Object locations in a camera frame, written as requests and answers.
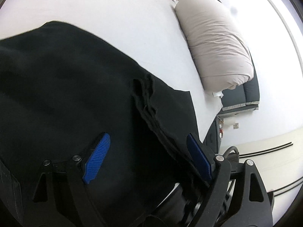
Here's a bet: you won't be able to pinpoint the black pants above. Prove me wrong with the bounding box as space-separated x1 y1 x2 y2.
1 22 212 226

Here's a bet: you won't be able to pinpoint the dark grey headboard cushion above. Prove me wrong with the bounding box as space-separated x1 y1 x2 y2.
219 61 260 116

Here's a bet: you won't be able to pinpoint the beige rolled duvet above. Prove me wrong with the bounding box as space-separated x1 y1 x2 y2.
175 0 254 92

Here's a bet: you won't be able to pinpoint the white bed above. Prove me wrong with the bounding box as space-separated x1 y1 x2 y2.
1 0 221 139

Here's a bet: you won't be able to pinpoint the wall socket plate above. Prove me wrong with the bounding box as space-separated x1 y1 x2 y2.
233 122 239 129

